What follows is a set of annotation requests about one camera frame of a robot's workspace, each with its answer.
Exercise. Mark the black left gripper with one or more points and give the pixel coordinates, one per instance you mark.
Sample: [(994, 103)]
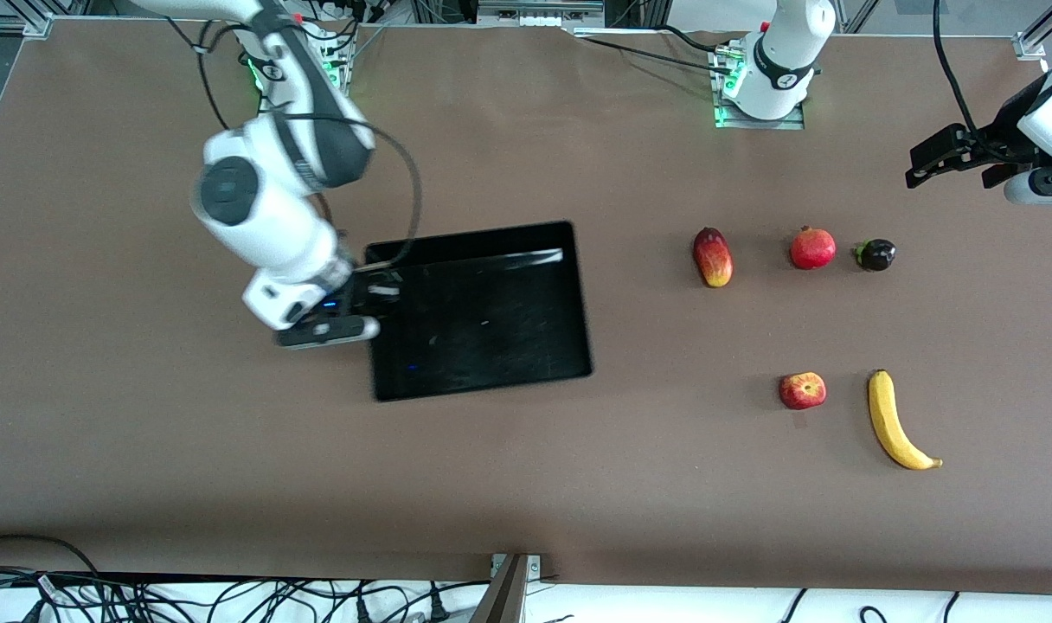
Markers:
[(990, 144)]

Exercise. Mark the black plastic box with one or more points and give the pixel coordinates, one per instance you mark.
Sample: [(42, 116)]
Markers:
[(491, 329)]

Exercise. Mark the silver metal rail bracket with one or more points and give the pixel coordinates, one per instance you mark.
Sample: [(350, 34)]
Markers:
[(539, 16)]

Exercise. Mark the red apple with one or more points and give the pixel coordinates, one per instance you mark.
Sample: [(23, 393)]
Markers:
[(803, 391)]

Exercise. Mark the aluminium frame corner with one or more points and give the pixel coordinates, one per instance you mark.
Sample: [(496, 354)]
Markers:
[(33, 22), (1029, 43)]

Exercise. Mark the red pomegranate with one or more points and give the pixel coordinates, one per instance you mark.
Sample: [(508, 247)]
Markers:
[(812, 249)]

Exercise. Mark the yellow banana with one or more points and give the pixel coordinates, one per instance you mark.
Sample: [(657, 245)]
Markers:
[(883, 420)]

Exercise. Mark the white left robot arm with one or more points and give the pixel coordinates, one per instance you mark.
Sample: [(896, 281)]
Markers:
[(781, 61)]

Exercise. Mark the dark purple eggplant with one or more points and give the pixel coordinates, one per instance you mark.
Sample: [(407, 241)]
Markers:
[(877, 255)]

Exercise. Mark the small silver post bracket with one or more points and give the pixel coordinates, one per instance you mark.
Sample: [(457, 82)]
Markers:
[(535, 567)]

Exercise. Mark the brown paper table cover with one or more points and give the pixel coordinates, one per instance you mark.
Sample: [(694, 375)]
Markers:
[(526, 484)]

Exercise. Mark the red yellow mango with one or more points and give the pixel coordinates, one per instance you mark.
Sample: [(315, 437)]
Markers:
[(714, 258)]

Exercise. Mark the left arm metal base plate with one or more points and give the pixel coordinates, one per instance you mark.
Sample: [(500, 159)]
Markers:
[(751, 124)]

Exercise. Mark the grey metal post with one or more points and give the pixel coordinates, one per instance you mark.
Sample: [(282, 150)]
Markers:
[(504, 597)]

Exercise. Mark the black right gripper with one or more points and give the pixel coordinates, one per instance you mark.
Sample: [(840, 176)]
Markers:
[(359, 295)]

